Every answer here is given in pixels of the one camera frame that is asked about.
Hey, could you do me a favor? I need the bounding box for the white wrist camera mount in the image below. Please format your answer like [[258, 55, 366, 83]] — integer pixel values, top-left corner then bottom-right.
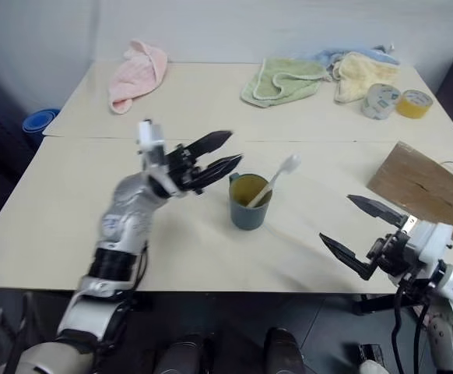
[[135, 119, 170, 169], [406, 221, 453, 270]]

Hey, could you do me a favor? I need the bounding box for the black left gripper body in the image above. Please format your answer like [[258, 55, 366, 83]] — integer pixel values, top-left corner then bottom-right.
[[160, 143, 209, 196]]

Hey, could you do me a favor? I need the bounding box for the yellow towel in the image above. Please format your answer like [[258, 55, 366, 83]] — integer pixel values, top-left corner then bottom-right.
[[333, 52, 401, 104]]

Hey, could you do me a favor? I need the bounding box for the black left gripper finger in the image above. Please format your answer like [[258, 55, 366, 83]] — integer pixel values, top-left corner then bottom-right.
[[198, 153, 244, 185], [184, 130, 234, 159]]

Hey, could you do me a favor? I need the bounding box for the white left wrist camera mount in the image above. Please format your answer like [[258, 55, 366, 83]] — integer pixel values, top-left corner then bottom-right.
[[135, 119, 170, 169]]

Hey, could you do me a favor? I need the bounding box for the yellow tape roll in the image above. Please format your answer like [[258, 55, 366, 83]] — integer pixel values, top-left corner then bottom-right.
[[395, 89, 434, 119]]

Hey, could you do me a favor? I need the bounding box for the dark rounded shape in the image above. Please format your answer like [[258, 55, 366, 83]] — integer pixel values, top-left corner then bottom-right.
[[262, 326, 306, 374], [153, 330, 216, 374]]

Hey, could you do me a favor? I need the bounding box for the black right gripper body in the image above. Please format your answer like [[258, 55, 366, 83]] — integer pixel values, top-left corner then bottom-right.
[[368, 229, 421, 281]]

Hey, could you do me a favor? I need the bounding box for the blue towel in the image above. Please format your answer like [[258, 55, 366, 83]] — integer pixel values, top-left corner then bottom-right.
[[312, 46, 401, 73]]

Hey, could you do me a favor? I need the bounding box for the white toothbrush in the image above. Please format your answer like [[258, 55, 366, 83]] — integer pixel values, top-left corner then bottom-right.
[[245, 153, 302, 209]]

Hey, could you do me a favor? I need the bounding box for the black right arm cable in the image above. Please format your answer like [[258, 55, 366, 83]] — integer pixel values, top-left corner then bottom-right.
[[391, 268, 448, 374]]

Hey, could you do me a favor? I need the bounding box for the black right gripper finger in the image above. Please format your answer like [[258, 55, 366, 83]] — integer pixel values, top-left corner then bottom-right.
[[346, 194, 411, 231], [318, 232, 380, 281]]

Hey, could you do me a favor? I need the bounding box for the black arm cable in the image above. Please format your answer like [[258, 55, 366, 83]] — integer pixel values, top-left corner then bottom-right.
[[130, 238, 150, 292], [391, 268, 448, 374]]

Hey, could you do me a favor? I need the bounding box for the teal plastic mug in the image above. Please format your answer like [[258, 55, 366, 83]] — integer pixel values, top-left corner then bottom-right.
[[228, 173, 270, 232]]

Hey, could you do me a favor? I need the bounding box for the black metal frame chair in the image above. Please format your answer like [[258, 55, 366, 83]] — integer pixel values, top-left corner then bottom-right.
[[0, 291, 37, 374]]

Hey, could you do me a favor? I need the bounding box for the grey tape roll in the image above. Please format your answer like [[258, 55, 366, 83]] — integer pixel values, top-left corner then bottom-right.
[[360, 83, 402, 122]]

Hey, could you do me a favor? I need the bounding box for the brown cardboard piece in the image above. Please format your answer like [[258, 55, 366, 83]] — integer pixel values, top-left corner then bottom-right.
[[366, 141, 453, 241]]

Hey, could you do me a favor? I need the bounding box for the green towel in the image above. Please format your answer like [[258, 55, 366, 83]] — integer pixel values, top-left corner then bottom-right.
[[241, 57, 327, 108]]

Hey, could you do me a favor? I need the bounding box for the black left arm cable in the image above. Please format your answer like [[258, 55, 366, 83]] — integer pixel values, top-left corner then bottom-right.
[[130, 238, 150, 292]]

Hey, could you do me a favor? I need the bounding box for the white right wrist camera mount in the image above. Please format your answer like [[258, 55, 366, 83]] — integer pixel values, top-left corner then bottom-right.
[[406, 221, 453, 270]]

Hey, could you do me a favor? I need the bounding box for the pink towel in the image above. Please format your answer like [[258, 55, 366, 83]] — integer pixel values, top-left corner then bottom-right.
[[107, 38, 169, 115]]

